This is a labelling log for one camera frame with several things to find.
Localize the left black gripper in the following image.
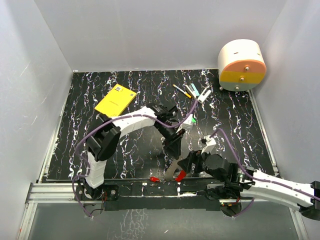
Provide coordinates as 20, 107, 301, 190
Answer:
154, 121, 185, 160

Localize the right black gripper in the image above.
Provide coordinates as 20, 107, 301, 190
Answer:
177, 146, 226, 182

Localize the red key tag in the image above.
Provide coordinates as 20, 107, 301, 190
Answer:
149, 176, 161, 183

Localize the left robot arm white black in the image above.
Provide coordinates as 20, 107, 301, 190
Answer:
85, 104, 186, 200

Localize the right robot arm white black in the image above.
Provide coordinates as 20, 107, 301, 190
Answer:
176, 151, 320, 221

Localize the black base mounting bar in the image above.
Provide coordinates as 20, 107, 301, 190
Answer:
74, 177, 253, 213

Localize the yellow white pen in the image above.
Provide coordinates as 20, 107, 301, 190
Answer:
173, 84, 192, 99

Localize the white clip tool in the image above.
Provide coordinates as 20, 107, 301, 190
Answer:
197, 87, 212, 104

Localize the light blue marker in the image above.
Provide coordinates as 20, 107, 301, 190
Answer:
184, 84, 198, 99

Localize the yellow notebook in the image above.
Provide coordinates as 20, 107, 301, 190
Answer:
94, 84, 137, 117

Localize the round pastel drawer cabinet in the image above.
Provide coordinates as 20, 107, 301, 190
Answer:
217, 39, 267, 92

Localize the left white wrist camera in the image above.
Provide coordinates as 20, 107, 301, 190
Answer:
177, 115, 194, 132

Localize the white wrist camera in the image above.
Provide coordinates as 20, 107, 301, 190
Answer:
200, 135, 217, 154
177, 115, 194, 132

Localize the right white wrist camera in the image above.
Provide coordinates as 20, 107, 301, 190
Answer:
200, 135, 217, 154

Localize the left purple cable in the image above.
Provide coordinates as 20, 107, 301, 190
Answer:
71, 98, 201, 221

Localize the purple cable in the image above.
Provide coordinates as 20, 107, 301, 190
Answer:
71, 98, 201, 221
209, 128, 320, 218

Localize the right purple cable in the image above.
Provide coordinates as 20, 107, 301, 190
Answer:
209, 128, 320, 218

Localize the aluminium frame rail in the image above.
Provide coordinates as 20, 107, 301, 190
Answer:
17, 183, 104, 240

